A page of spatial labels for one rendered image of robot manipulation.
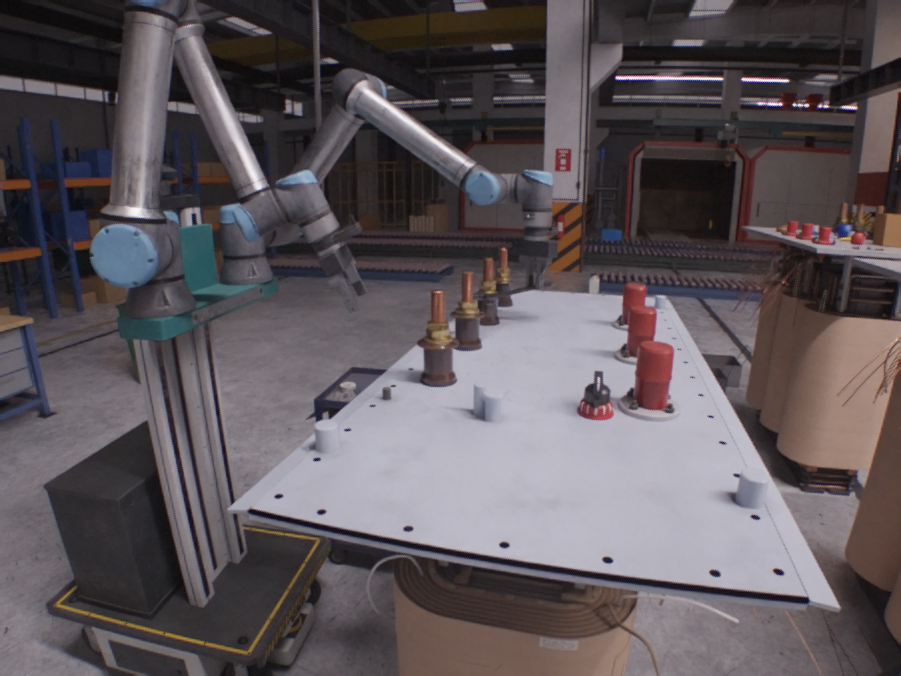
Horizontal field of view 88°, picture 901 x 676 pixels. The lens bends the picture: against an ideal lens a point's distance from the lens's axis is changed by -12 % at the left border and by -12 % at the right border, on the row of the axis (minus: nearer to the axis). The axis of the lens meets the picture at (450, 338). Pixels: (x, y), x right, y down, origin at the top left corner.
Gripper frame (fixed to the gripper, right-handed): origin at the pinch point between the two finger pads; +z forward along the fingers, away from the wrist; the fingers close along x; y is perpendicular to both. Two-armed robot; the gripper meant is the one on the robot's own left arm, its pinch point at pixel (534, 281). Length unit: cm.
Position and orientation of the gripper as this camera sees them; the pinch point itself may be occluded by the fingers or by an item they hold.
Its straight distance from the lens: 166.9
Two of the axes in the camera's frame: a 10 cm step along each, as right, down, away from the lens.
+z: 0.0, 9.6, 2.8
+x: 7.1, 2.0, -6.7
